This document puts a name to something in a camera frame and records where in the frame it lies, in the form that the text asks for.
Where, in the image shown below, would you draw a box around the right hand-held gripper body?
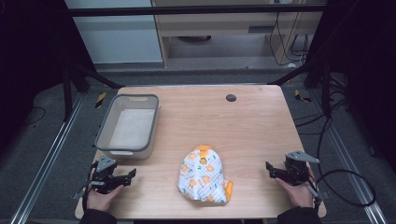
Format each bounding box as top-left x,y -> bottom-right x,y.
277,150 -> 320,187

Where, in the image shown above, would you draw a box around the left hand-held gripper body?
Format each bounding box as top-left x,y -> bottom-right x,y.
89,154 -> 126,194

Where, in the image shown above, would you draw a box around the grey plastic bin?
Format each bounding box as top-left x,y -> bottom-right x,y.
93,93 -> 161,161

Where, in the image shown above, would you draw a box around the white orange printed oven mitt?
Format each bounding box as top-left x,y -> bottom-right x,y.
177,144 -> 233,205

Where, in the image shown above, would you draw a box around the person's right hand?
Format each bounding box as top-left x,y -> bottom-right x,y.
275,167 -> 315,209

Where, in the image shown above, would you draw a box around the person's left hand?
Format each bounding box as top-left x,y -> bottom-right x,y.
86,182 -> 125,213

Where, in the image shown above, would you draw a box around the yellow black tape marker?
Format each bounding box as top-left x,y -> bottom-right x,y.
94,91 -> 107,109
293,89 -> 313,104

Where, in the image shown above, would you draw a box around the white cabinet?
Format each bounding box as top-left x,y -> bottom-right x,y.
64,0 -> 163,65

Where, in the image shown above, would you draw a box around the light wooden desk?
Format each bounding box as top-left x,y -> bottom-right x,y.
150,0 -> 329,70

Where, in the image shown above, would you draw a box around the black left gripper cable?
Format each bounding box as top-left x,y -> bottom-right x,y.
81,161 -> 98,213

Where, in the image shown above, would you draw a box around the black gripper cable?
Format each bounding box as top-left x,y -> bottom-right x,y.
81,161 -> 98,213
306,117 -> 377,208

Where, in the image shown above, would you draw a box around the black floor cables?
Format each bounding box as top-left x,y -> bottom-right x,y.
293,91 -> 353,136

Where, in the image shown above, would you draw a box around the aluminium floor rail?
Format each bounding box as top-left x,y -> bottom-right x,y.
311,89 -> 389,224
8,92 -> 86,224

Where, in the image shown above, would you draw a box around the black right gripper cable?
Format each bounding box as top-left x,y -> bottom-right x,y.
306,117 -> 377,208

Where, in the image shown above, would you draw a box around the thin black floor cable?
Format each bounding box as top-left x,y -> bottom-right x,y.
21,105 -> 47,127

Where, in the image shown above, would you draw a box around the black frame post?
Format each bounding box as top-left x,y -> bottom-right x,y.
62,65 -> 75,122

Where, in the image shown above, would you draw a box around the black diagonal frame strut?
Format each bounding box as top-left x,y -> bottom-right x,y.
268,61 -> 323,87
72,63 -> 125,91

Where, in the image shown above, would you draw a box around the black hanging desk cables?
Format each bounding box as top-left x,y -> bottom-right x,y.
268,11 -> 310,67

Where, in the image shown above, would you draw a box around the black horizontal frame bar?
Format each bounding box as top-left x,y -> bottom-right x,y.
66,4 -> 329,18

